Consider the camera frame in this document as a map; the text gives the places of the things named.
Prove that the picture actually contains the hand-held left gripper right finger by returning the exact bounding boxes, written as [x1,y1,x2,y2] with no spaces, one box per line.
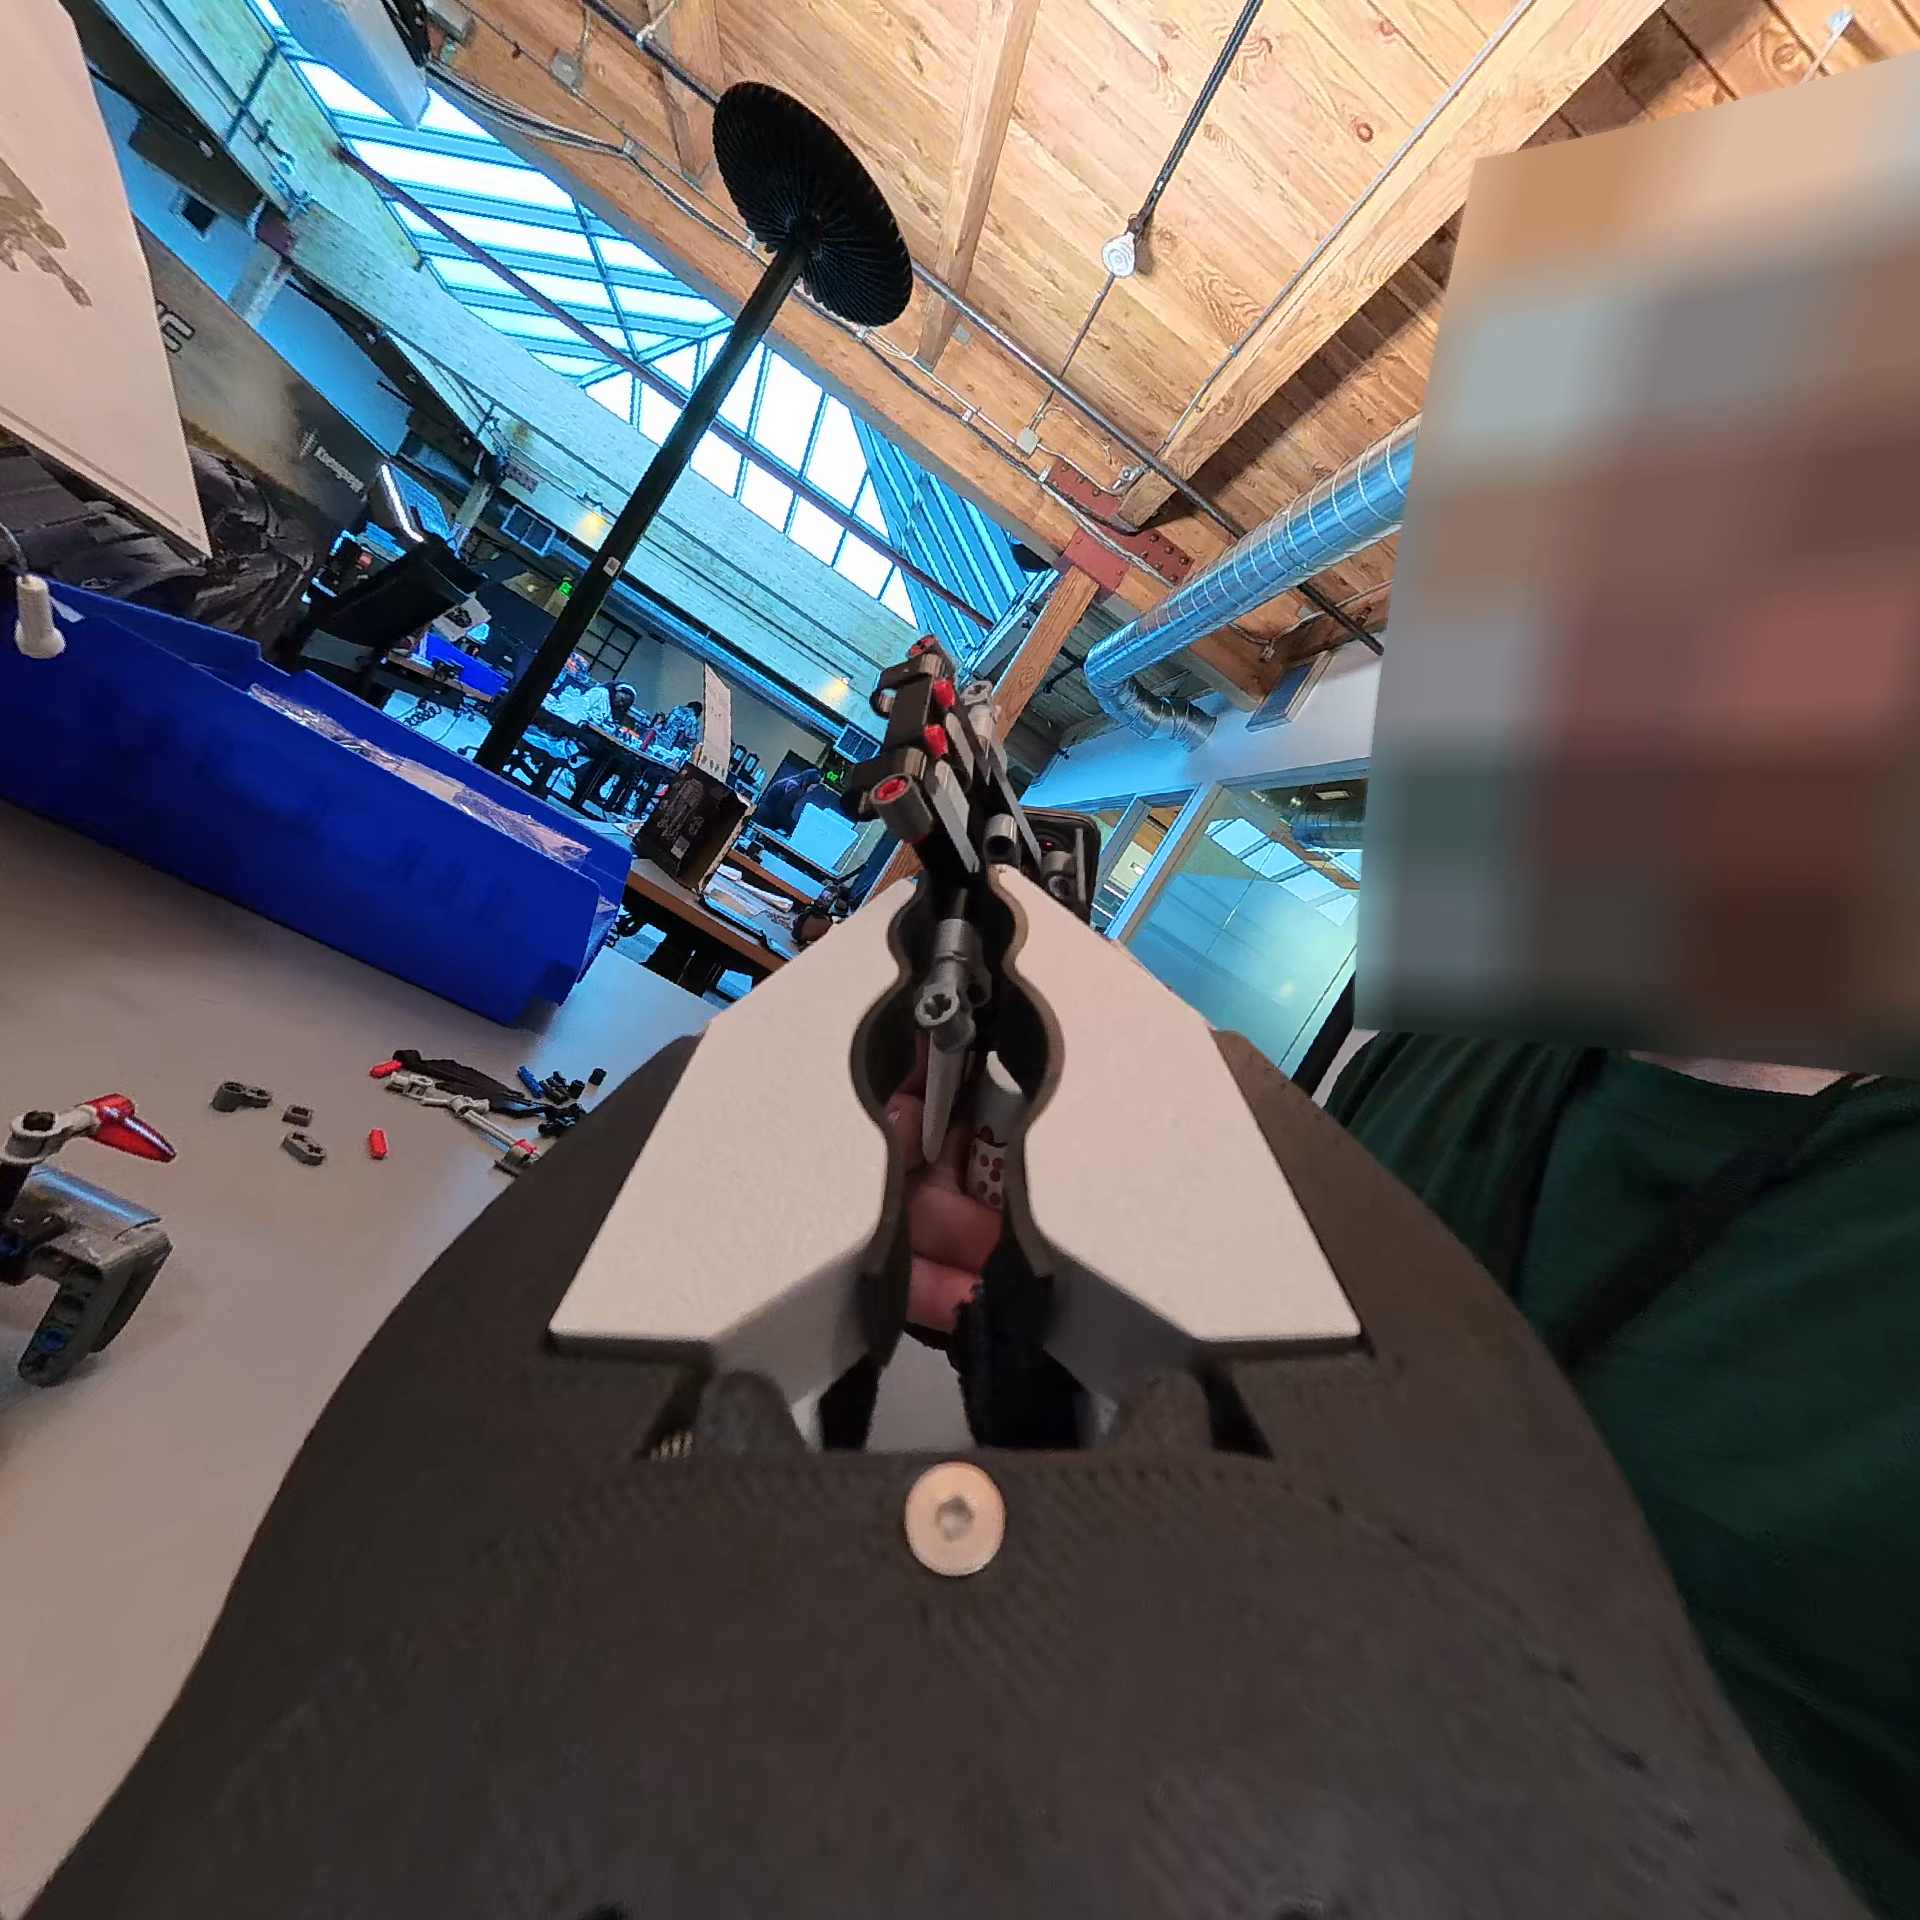
[959,866,1366,1453]

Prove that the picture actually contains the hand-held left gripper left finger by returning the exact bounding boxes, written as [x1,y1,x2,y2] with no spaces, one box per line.
[547,871,940,1453]

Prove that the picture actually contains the small black grey lego subassembly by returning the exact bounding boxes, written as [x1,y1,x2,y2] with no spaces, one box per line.
[858,634,1052,1047]

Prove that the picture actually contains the long grey lego axle assembly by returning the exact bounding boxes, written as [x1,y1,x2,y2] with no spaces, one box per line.
[382,1073,544,1176]

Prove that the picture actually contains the pile of black lego pieces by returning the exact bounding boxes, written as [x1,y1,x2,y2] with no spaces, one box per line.
[398,1050,607,1143]

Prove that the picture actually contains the large lego vehicle model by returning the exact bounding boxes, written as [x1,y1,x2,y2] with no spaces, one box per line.
[0,1093,178,1390]

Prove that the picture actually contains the dark lego set box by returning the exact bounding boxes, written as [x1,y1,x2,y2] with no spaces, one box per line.
[0,449,328,648]

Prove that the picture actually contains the open lego instruction booklet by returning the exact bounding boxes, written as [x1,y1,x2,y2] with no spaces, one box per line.
[0,0,212,558]

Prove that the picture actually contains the person's right hand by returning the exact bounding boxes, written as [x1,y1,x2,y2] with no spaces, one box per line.
[884,1089,1037,1337]

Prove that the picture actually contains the dark printed box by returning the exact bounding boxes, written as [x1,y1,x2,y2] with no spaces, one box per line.
[637,767,752,887]

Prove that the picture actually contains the clear plastic bags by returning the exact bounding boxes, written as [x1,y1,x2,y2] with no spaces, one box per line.
[246,681,596,877]

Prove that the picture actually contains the blue plastic bin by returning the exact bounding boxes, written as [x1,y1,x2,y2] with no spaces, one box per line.
[0,576,634,1030]

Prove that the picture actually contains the black monitor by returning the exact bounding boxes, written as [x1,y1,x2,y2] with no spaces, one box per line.
[285,534,484,677]

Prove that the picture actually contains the black pole with round disc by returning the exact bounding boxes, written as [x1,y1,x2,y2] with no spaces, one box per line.
[470,83,916,776]

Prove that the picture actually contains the spiral metal air duct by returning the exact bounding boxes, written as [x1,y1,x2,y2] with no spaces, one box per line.
[1083,421,1422,753]

